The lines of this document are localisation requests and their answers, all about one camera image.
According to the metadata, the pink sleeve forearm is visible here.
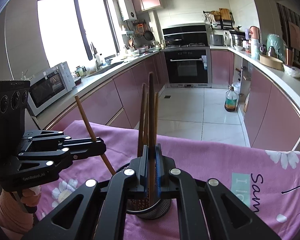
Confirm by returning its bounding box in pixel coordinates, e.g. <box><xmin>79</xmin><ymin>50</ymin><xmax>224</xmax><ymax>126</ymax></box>
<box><xmin>0</xmin><ymin>190</ymin><xmax>34</xmax><ymax>239</ymax></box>

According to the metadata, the kitchen faucet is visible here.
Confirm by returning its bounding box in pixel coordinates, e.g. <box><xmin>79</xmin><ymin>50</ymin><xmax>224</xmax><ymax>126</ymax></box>
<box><xmin>90</xmin><ymin>42</ymin><xmax>102</xmax><ymax>71</ymax></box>

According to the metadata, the person's left hand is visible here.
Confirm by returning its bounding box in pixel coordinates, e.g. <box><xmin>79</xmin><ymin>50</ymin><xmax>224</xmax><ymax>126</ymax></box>
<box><xmin>0</xmin><ymin>186</ymin><xmax>42</xmax><ymax>214</ymax></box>

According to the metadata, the black mesh utensil cup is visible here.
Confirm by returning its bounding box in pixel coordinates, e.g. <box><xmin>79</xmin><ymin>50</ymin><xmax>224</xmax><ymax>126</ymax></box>
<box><xmin>117</xmin><ymin>164</ymin><xmax>172</xmax><ymax>221</ymax></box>

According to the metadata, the pink floral tablecloth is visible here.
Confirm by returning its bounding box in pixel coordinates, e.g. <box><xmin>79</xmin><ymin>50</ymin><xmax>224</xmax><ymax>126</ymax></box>
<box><xmin>36</xmin><ymin>123</ymin><xmax>300</xmax><ymax>239</ymax></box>

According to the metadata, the white microwave oven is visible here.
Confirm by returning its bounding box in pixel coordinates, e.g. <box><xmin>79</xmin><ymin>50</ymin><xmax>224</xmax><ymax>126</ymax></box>
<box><xmin>28</xmin><ymin>62</ymin><xmax>76</xmax><ymax>116</ymax></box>

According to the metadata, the plastic oil bottle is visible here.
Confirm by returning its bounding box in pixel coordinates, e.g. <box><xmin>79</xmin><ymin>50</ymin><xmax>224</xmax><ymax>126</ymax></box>
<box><xmin>224</xmin><ymin>86</ymin><xmax>238</xmax><ymax>112</ymax></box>

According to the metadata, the black frying pan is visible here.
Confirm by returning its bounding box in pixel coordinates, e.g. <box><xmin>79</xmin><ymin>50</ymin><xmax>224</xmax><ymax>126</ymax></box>
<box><xmin>143</xmin><ymin>27</ymin><xmax>154</xmax><ymax>41</ymax></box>

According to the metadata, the black built-in oven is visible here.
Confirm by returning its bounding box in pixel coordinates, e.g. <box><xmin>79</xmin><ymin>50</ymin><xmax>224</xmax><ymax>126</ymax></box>
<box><xmin>164</xmin><ymin>47</ymin><xmax>212</xmax><ymax>87</ymax></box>

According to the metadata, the white water heater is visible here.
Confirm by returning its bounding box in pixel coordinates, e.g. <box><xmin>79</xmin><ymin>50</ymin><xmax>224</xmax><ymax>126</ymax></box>
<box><xmin>118</xmin><ymin>0</ymin><xmax>137</xmax><ymax>21</ymax></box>

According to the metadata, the black range hood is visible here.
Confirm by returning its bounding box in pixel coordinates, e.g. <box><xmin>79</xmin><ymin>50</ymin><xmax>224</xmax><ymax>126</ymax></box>
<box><xmin>162</xmin><ymin>24</ymin><xmax>209</xmax><ymax>47</ymax></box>

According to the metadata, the white plastic bag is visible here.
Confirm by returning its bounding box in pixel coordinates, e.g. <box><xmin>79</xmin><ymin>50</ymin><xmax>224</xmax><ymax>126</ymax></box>
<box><xmin>283</xmin><ymin>64</ymin><xmax>300</xmax><ymax>78</ymax></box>

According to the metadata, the round bamboo steamer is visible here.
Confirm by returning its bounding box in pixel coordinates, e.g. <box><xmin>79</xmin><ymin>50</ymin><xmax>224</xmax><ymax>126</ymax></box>
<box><xmin>259</xmin><ymin>55</ymin><xmax>283</xmax><ymax>71</ymax></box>

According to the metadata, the steel pot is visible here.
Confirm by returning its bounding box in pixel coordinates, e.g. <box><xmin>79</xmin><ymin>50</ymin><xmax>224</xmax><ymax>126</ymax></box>
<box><xmin>232</xmin><ymin>34</ymin><xmax>245</xmax><ymax>47</ymax></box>

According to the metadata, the teal covered appliance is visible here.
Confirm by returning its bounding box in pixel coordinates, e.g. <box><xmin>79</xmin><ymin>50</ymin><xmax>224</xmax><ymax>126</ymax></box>
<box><xmin>267</xmin><ymin>34</ymin><xmax>287</xmax><ymax>62</ymax></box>

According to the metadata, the pink thermos jug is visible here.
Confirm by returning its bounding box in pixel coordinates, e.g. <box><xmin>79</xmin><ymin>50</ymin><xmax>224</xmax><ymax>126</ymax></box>
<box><xmin>249</xmin><ymin>25</ymin><xmax>261</xmax><ymax>41</ymax></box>

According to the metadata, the black camera box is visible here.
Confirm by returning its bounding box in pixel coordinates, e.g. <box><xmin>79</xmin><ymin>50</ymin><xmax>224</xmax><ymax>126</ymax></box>
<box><xmin>0</xmin><ymin>80</ymin><xmax>30</xmax><ymax>157</ymax></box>

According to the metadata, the black wall rack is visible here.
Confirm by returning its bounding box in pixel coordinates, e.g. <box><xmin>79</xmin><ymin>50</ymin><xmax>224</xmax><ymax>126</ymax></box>
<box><xmin>202</xmin><ymin>8</ymin><xmax>235</xmax><ymax>30</ymax></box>

